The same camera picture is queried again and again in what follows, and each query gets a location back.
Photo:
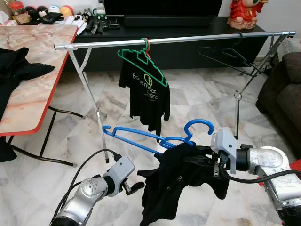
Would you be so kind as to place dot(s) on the black shirt red trim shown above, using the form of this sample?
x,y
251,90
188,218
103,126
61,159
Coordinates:
x,y
174,188

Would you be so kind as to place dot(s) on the white and teal ball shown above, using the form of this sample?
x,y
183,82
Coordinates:
x,y
54,9

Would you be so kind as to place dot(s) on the red lid jar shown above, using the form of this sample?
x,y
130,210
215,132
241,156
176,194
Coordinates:
x,y
17,8

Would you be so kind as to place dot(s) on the red plastic hanger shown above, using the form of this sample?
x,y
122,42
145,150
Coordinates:
x,y
148,43

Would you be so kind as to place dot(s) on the black white plush toy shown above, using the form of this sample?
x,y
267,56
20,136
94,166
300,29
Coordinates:
x,y
85,16

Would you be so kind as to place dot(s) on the black plastic hanger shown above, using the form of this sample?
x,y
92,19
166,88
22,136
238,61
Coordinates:
x,y
240,34

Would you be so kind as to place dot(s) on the green plastic hanger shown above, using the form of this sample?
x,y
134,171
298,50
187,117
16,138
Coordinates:
x,y
140,51

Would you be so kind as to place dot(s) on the black printed shirt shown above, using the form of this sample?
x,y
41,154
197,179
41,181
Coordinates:
x,y
146,101

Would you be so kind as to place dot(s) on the black soundbar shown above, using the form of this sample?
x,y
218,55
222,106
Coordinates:
x,y
167,21

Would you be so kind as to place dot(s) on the brown fabric sofa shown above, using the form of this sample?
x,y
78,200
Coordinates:
x,y
282,103

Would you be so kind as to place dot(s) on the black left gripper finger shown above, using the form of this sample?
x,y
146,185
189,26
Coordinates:
x,y
137,190
140,184

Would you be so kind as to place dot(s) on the brown snack basket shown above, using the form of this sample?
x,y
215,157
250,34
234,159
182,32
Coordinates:
x,y
21,18

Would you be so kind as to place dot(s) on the black remote control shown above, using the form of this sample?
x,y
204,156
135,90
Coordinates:
x,y
90,26
97,27
103,24

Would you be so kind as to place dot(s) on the black low tv console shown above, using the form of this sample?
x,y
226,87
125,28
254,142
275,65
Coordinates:
x,y
183,56

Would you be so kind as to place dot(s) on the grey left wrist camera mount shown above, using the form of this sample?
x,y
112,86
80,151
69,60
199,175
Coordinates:
x,y
120,172

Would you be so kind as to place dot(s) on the red laughing buddha statue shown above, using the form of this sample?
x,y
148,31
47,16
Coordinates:
x,y
242,16

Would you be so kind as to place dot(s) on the silver metal clothes rack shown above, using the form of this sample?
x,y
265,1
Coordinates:
x,y
197,40

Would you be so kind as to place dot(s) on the black pouch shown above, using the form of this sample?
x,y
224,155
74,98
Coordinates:
x,y
51,18

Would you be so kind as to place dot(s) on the marble table red edge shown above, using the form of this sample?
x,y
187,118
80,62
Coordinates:
x,y
37,56

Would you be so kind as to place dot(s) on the black flat television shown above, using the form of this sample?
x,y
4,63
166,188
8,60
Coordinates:
x,y
164,7

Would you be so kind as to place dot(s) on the plain black shirt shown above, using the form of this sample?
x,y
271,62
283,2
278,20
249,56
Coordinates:
x,y
19,70

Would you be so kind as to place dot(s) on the white paper stack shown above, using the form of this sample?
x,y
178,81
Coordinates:
x,y
75,24

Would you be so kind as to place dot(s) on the black and red ball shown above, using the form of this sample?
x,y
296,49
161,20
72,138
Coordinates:
x,y
31,10
43,10

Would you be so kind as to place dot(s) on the pink tissue box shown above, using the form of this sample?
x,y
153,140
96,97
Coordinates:
x,y
4,18

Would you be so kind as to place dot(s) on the red and yellow ball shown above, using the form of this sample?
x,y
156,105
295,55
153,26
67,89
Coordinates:
x,y
67,10

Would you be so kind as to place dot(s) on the blue plastic hanger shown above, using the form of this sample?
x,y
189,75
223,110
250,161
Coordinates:
x,y
193,123

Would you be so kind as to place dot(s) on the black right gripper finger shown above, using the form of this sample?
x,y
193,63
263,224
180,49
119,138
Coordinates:
x,y
195,149
194,160

